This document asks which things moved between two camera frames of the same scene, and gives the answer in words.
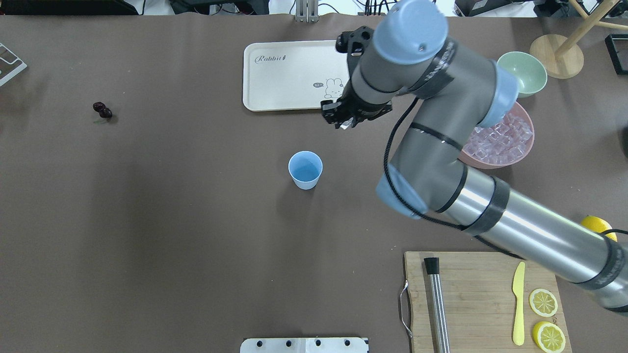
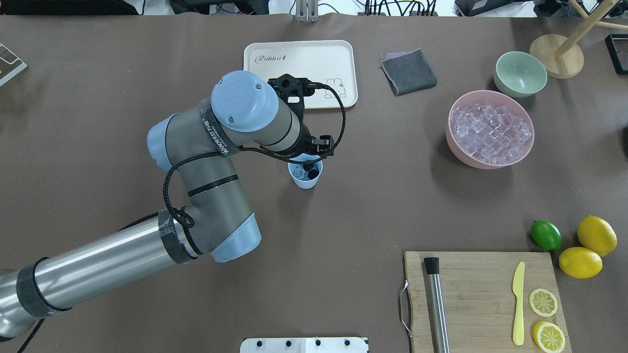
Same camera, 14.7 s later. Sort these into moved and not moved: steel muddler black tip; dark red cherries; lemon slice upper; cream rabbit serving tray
Moved: dark red cherries
Not moved: cream rabbit serving tray; lemon slice upper; steel muddler black tip
